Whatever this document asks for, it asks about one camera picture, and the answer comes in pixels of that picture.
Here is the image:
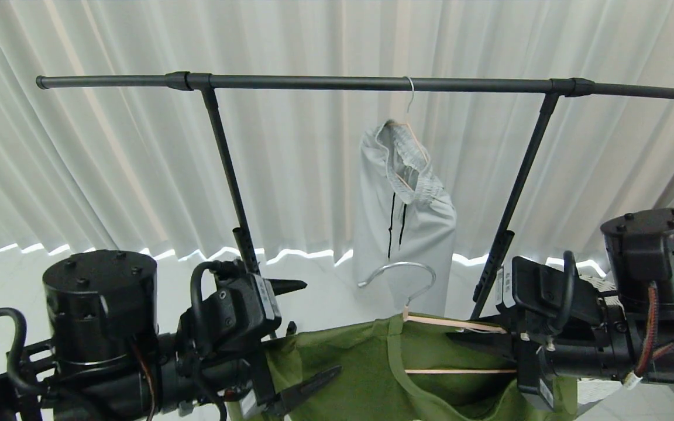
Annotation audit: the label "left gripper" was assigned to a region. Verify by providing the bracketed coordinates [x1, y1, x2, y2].
[156, 278, 342, 419]

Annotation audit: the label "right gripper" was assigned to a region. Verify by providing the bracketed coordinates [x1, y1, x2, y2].
[447, 315, 637, 410]

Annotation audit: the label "pink clothes hanger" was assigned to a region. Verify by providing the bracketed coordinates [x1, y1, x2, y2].
[385, 76, 432, 192]
[357, 261, 519, 375]

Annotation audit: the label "green garment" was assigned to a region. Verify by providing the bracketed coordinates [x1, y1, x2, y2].
[226, 314, 579, 421]

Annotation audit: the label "pale grey shorts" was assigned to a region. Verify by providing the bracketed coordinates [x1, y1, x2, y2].
[352, 120, 458, 319]

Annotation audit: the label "white laundry basket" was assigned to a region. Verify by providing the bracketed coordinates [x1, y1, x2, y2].
[576, 272, 627, 405]

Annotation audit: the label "black clothes rack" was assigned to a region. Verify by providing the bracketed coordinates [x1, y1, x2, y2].
[36, 71, 674, 322]

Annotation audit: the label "white curtain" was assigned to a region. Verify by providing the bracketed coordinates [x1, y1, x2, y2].
[0, 0, 674, 278]

